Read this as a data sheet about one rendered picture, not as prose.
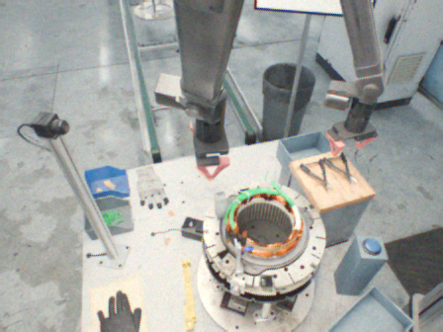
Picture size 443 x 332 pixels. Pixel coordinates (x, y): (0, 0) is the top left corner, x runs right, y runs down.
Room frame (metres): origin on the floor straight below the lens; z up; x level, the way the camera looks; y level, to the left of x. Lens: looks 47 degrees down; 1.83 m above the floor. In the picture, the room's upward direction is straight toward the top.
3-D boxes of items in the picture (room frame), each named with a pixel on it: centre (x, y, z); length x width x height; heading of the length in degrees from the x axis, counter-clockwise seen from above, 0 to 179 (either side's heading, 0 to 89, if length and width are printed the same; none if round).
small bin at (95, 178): (0.84, 0.47, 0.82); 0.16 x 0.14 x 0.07; 107
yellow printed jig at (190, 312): (0.40, 0.11, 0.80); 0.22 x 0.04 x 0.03; 9
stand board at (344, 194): (0.66, -0.34, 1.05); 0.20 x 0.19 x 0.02; 18
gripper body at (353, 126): (0.69, -0.37, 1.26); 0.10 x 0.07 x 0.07; 108
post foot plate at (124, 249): (0.54, 0.38, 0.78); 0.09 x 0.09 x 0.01; 81
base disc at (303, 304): (0.46, -0.11, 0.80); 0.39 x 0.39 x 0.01
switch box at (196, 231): (0.63, 0.09, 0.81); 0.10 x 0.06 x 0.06; 73
